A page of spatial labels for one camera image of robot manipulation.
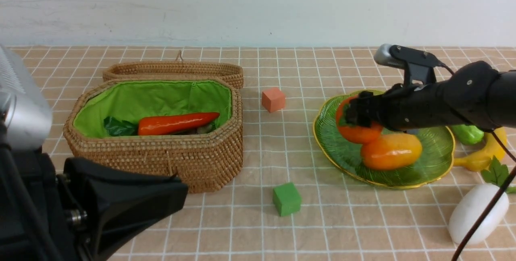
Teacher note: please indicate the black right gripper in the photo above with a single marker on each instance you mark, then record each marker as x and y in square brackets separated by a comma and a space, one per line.
[462, 99]

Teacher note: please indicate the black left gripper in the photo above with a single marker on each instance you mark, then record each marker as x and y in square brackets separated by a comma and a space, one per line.
[105, 208]

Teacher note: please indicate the orange persimmon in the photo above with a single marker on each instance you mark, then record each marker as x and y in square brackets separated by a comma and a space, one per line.
[353, 133]

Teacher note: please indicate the orange yellow mango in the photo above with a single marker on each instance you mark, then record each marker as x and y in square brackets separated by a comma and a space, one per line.
[391, 151]

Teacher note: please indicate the orange carrot with leaves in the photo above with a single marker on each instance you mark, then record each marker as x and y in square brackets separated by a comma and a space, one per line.
[185, 124]

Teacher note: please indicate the green cucumber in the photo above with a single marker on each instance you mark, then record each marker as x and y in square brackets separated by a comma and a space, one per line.
[467, 134]

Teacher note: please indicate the yellow banana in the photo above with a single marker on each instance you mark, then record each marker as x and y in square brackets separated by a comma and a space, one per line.
[480, 160]

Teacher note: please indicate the white radish with leaf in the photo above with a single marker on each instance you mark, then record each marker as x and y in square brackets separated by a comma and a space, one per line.
[474, 203]

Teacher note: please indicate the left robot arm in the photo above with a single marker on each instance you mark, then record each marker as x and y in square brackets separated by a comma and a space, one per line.
[33, 227]

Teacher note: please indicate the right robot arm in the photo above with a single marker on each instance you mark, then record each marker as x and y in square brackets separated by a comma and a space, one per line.
[502, 105]

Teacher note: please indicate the green glass leaf plate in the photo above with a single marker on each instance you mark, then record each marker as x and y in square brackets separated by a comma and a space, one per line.
[435, 162]

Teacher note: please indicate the orange foam cube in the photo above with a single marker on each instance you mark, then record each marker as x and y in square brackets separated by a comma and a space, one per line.
[273, 99]

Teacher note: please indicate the woven wicker basket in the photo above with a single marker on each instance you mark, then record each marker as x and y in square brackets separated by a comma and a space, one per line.
[205, 162]

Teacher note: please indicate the green foam cube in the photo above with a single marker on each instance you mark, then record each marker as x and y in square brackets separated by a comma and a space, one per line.
[287, 199]

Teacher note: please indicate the beige checkered tablecloth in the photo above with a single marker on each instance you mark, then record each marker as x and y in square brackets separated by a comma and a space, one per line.
[340, 219]

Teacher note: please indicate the woven basket lid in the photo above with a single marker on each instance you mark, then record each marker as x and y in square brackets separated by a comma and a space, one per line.
[230, 73]

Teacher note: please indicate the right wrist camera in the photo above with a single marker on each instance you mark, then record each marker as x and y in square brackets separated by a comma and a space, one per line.
[418, 65]

